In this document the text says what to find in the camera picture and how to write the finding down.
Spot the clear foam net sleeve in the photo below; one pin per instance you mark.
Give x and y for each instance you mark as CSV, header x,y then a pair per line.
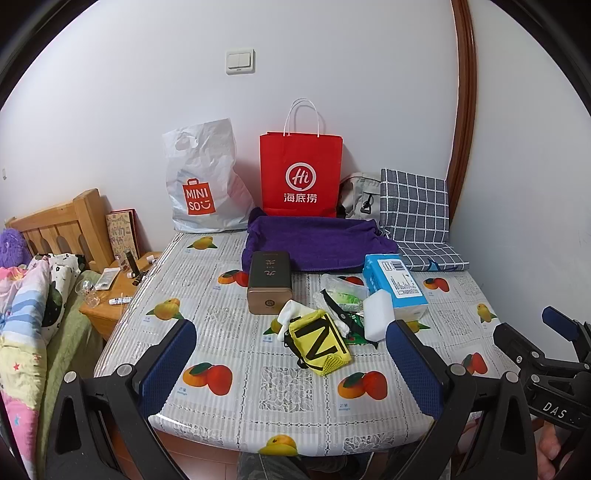
x,y
346,284

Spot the purple towel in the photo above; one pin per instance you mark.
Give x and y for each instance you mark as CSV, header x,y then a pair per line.
x,y
316,244

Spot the white Miniso plastic bag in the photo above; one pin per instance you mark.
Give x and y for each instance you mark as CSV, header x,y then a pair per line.
x,y
205,192

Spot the white wall switch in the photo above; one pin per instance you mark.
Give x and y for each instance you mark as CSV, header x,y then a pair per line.
x,y
239,62

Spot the colourful bed quilt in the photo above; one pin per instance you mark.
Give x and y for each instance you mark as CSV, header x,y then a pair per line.
x,y
43,335

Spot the person's right hand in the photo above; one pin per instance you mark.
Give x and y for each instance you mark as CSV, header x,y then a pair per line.
x,y
549,446

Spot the grey backpack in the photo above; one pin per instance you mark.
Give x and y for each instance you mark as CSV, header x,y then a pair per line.
x,y
359,196

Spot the green tissue packet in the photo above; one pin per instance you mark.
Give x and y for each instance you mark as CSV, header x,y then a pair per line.
x,y
348,302

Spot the wooden bed headboard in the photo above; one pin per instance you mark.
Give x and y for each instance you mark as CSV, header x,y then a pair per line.
x,y
77,227

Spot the small white tube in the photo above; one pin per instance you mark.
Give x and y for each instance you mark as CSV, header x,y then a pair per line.
x,y
119,300

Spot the blue tissue pack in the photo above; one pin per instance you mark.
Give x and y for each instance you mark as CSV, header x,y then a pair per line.
x,y
388,272

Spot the purple plush toy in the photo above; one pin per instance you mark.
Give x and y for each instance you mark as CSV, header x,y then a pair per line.
x,y
14,250

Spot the green snack packet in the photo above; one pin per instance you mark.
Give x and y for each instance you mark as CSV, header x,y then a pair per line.
x,y
356,329

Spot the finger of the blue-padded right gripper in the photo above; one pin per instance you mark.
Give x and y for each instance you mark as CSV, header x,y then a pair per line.
x,y
570,329

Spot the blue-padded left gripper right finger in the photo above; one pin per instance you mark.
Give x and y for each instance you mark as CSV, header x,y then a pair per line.
x,y
423,370

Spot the white flat packet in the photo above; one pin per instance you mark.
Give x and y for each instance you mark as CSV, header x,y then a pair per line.
x,y
106,279

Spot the grey checked cushion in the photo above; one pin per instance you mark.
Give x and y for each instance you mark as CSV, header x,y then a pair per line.
x,y
415,213

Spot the brown wooden door frame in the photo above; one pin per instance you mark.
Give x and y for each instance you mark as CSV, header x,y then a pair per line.
x,y
467,101

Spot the yellow black pouch bag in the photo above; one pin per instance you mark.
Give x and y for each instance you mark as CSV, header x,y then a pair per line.
x,y
317,343

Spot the clear glass cup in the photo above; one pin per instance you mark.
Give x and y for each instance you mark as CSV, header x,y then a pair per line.
x,y
86,290

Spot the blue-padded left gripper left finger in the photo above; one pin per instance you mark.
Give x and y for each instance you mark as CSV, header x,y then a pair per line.
x,y
158,369

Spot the red paper shopping bag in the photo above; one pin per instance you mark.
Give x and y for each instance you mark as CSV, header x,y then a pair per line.
x,y
300,172

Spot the wooden bedside table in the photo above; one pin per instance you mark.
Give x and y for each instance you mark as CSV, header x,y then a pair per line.
x,y
104,317

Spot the white sponge block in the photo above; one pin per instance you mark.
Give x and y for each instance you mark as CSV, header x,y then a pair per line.
x,y
378,313

